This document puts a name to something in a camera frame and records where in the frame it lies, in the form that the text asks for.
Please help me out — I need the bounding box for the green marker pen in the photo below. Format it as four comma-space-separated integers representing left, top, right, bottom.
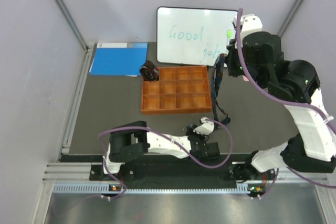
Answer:
226, 29, 232, 45

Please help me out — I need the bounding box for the blue folder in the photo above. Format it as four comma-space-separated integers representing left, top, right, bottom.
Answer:
89, 42, 148, 77

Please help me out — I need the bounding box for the white dry-erase board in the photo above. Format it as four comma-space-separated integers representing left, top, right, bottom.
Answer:
156, 6, 237, 66

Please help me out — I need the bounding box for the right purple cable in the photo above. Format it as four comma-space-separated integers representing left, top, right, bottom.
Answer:
235, 7, 336, 200

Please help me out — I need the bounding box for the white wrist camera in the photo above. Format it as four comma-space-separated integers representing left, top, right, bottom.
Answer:
240, 14, 263, 39
193, 117, 215, 135

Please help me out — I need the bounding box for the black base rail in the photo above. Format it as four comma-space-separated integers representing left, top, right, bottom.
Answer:
89, 153, 278, 189

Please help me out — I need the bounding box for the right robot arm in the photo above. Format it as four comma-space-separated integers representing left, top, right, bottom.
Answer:
225, 31, 335, 180

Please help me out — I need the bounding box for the grey cable duct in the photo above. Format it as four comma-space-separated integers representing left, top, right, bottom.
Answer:
52, 182, 252, 195

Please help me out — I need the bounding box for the rolled dark red tie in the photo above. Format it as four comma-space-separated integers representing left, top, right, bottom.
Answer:
139, 60, 159, 82

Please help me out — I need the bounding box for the navy floral tie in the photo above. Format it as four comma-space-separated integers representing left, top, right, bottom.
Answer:
211, 54, 230, 125

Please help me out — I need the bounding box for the orange compartment tray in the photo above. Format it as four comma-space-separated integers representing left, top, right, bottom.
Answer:
141, 66, 212, 115

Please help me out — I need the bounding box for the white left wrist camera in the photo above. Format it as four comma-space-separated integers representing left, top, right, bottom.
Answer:
193, 117, 215, 135

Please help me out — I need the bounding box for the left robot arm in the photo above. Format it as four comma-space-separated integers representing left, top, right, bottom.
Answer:
101, 122, 220, 180

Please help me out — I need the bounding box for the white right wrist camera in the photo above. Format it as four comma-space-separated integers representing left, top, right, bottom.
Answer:
240, 14, 263, 39

